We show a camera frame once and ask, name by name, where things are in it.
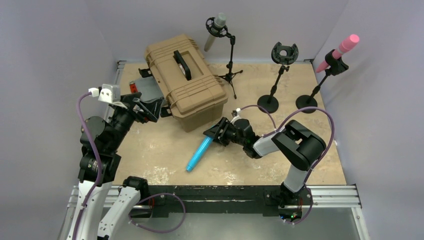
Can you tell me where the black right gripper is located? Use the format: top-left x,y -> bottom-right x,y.
203,116 -> 246,146

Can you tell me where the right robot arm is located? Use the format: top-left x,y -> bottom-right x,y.
203,117 -> 327,204

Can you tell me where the pink microphone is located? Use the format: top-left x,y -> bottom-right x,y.
315,34 -> 360,73

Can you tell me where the black round-base shock-mount stand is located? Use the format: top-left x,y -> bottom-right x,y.
257,42 -> 299,114

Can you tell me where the grey silver microphone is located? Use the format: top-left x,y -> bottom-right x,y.
204,12 -> 227,52

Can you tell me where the black tripod microphone stand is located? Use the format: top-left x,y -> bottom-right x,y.
217,25 -> 243,99

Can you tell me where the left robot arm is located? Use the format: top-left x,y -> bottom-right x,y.
67,88 -> 164,240

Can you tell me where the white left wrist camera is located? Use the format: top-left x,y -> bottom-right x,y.
88,84 -> 121,104

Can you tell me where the red adjustable wrench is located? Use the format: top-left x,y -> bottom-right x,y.
129,81 -> 138,93

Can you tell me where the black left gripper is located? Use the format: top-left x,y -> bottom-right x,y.
107,91 -> 163,151

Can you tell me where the aluminium frame rail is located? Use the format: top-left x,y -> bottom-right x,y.
66,185 -> 362,208

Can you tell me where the black round-base clip stand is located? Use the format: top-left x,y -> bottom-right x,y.
295,49 -> 349,114

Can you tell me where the tan plastic toolbox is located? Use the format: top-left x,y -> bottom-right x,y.
144,34 -> 228,132

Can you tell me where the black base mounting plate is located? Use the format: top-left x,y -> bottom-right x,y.
130,185 -> 312,220

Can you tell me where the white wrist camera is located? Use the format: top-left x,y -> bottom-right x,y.
88,84 -> 121,104
230,108 -> 242,124

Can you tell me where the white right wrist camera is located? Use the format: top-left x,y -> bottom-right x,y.
230,108 -> 242,124

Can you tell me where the blue microphone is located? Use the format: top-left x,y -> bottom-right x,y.
185,136 -> 213,172

